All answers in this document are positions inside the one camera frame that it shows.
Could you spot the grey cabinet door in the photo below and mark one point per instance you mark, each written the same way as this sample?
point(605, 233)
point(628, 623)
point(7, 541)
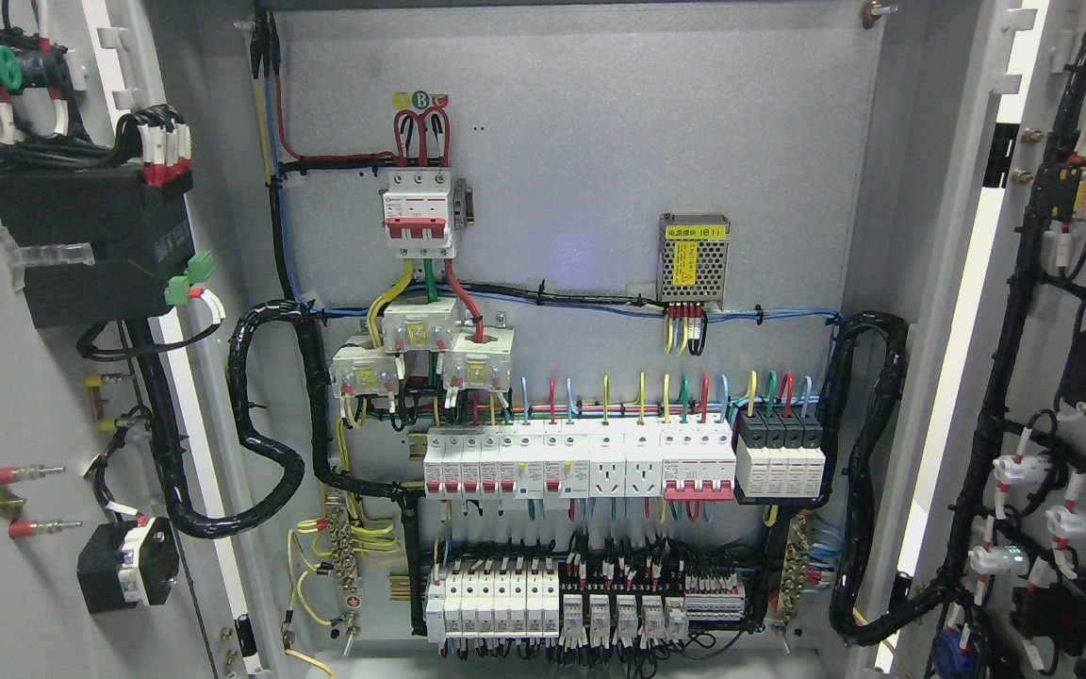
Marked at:
point(1000, 590)
point(193, 56)

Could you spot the white socket breaker row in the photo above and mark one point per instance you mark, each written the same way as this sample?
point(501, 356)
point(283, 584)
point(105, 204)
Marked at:
point(533, 464)

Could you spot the metal mesh power supply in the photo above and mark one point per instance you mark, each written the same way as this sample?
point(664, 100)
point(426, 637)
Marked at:
point(694, 252)

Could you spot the red main circuit breaker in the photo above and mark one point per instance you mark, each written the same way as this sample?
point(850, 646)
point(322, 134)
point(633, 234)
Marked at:
point(423, 209)

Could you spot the black white surge protector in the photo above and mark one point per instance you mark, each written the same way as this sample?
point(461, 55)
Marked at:
point(779, 461)

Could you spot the white lower breaker row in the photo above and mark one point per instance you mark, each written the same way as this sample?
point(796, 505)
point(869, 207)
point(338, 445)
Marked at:
point(494, 599)

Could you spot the black digital power meter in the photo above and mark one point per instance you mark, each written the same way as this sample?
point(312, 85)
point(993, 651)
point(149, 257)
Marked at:
point(96, 245)

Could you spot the white rotary selector switch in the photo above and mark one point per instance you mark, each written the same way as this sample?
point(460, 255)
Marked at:
point(127, 564)

